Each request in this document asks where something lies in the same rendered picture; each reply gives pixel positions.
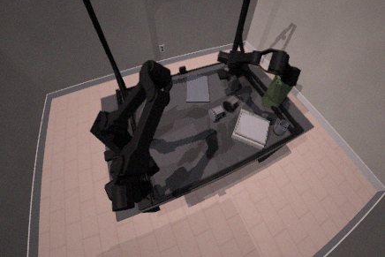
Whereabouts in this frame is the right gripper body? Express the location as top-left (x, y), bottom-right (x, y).
top-left (104, 156), bottom-right (159, 201)

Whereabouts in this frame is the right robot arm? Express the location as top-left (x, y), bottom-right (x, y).
top-left (96, 60), bottom-right (173, 211)

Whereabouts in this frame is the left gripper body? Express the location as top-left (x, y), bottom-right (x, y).
top-left (217, 64), bottom-right (250, 80)

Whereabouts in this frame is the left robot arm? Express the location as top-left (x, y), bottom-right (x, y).
top-left (217, 49), bottom-right (300, 86)

